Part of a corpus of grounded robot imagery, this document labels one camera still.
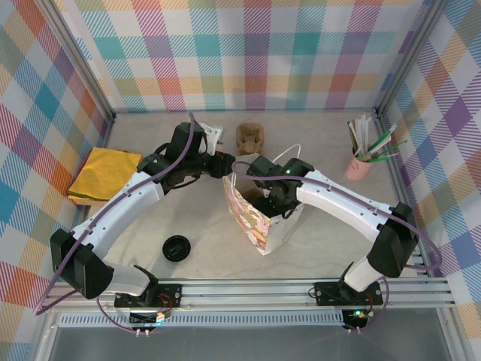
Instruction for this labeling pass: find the animal print paper gift bag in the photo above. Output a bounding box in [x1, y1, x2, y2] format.
[221, 142, 302, 257]

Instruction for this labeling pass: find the yellow paper napkin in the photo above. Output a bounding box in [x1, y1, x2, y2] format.
[68, 147, 143, 204]

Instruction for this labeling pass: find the pink metal bucket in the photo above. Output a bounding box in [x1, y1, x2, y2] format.
[343, 145, 374, 181]

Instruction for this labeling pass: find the black plastic cup lid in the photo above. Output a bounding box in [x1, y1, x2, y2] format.
[162, 235, 193, 262]

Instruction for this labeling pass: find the coloured paper napkin stack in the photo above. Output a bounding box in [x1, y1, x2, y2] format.
[67, 149, 147, 211]

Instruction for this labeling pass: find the small black controller board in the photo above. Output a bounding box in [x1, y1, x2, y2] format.
[129, 310, 167, 327]
[342, 308, 373, 329]

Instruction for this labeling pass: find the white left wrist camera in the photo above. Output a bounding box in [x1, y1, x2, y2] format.
[198, 123, 229, 156]

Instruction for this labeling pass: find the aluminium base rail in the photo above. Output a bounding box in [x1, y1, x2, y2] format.
[40, 277, 458, 312]

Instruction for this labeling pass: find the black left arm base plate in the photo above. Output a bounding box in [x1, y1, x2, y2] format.
[113, 282, 183, 310]

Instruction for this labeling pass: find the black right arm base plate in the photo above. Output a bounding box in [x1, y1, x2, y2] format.
[313, 280, 385, 307]

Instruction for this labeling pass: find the aluminium frame post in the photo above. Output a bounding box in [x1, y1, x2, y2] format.
[374, 0, 454, 121]
[35, 0, 118, 125]

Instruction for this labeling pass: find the white slotted cable duct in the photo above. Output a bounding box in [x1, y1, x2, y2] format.
[58, 312, 346, 329]

